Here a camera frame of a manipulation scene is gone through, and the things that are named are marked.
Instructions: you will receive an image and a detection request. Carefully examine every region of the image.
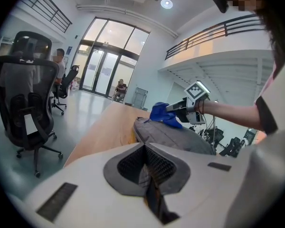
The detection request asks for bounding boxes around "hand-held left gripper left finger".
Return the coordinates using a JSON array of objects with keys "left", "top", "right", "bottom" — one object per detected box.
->
[{"left": 103, "top": 143, "right": 148, "bottom": 197}]

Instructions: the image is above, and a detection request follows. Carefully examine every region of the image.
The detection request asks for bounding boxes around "black high-back office chair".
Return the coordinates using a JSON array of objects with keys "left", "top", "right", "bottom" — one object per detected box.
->
[{"left": 9, "top": 30, "right": 53, "bottom": 62}]

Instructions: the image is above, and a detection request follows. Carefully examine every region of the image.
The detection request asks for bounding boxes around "white ceiling pipe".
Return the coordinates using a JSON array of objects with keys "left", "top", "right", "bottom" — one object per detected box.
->
[{"left": 76, "top": 4, "right": 179, "bottom": 38}]

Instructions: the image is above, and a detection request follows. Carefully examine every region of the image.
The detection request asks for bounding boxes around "black balcony railing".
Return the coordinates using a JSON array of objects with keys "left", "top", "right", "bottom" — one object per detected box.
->
[
  {"left": 16, "top": 0, "right": 73, "bottom": 34},
  {"left": 165, "top": 14, "right": 265, "bottom": 61}
]

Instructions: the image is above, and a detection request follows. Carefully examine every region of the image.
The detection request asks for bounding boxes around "grey backpack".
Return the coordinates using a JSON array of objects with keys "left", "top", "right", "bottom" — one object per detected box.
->
[{"left": 133, "top": 116, "right": 217, "bottom": 225}]

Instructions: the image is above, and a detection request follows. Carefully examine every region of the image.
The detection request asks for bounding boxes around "round ceiling light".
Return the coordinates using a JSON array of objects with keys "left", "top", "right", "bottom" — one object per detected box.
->
[{"left": 160, "top": 0, "right": 174, "bottom": 10}]

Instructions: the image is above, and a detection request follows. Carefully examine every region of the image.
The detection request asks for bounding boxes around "person's right forearm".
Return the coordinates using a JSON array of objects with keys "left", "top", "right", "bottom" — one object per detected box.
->
[{"left": 199, "top": 100, "right": 262, "bottom": 132}]

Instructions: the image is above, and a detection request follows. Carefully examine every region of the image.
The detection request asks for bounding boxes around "grey metal cart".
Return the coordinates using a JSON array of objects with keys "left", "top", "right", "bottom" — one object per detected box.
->
[{"left": 131, "top": 87, "right": 149, "bottom": 111}]

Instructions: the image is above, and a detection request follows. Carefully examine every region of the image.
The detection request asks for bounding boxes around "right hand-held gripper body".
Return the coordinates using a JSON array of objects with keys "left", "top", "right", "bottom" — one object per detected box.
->
[{"left": 175, "top": 79, "right": 211, "bottom": 125}]

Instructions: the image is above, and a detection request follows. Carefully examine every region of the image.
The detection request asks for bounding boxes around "arched window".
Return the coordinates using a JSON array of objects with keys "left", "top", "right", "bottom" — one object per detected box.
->
[{"left": 82, "top": 17, "right": 150, "bottom": 56}]

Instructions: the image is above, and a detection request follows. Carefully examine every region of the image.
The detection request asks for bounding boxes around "large black mesh office chair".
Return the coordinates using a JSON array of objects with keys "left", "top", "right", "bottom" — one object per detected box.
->
[{"left": 0, "top": 55, "right": 64, "bottom": 178}]

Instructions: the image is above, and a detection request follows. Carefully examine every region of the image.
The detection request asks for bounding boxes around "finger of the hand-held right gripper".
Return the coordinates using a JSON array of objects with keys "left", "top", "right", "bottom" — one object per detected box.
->
[{"left": 165, "top": 97, "right": 189, "bottom": 112}]

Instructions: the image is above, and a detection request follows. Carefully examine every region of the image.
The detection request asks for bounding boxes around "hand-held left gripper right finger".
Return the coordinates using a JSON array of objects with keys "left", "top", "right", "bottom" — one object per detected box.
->
[{"left": 144, "top": 143, "right": 191, "bottom": 196}]

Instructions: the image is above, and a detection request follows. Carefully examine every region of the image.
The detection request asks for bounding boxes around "glass double door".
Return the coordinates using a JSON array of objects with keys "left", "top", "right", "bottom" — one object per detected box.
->
[{"left": 79, "top": 47, "right": 139, "bottom": 97}]

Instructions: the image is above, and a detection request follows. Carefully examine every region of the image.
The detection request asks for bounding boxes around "black head-worn camera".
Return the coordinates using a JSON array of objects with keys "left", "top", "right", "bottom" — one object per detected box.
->
[{"left": 211, "top": 0, "right": 230, "bottom": 14}]

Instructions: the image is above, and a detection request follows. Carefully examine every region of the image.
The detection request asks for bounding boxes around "blue cloth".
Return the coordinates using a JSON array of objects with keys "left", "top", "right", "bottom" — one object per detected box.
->
[{"left": 149, "top": 101, "right": 183, "bottom": 129}]

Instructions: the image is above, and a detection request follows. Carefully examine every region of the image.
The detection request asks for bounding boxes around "black office chair with headrest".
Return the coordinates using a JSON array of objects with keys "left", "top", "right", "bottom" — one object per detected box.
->
[{"left": 51, "top": 65, "right": 81, "bottom": 116}]

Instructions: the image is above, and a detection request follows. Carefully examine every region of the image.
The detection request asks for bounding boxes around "person's white shirt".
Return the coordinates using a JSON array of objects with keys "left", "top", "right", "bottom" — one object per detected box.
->
[{"left": 224, "top": 56, "right": 285, "bottom": 228}]

